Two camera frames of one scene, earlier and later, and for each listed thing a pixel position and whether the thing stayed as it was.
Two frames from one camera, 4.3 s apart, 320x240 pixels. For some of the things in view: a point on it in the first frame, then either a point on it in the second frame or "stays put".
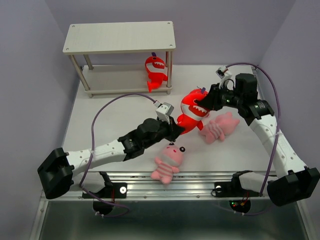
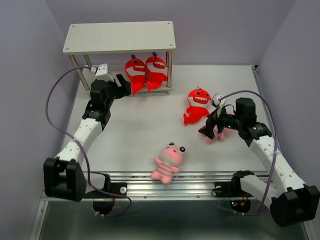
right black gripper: [211, 100] to [207, 130]
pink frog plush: [168, 162] stays put
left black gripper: [172, 128] to [124, 90]
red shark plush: [155, 66] stays put
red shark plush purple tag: [192, 113] to [135, 70]
